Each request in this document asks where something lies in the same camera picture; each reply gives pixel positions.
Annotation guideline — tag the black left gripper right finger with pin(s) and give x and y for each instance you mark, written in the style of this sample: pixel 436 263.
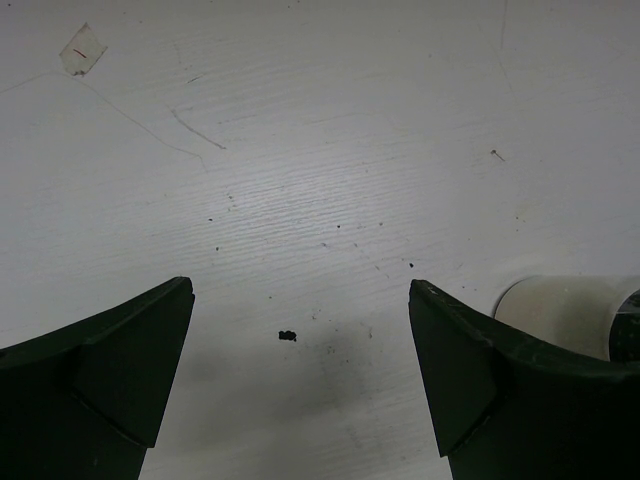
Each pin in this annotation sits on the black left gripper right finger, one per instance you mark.
pixel 507 405

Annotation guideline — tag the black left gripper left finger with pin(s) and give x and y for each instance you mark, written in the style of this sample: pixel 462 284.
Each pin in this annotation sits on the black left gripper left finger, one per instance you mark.
pixel 87 401

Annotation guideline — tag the white powder jar black lid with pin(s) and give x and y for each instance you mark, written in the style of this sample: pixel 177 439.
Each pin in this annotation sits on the white powder jar black lid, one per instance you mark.
pixel 596 316

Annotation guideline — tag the small black debris piece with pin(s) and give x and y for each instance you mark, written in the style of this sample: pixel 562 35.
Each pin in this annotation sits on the small black debris piece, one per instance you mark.
pixel 287 335

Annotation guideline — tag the clear tape piece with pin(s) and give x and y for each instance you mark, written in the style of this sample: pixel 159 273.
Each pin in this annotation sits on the clear tape piece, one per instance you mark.
pixel 82 52

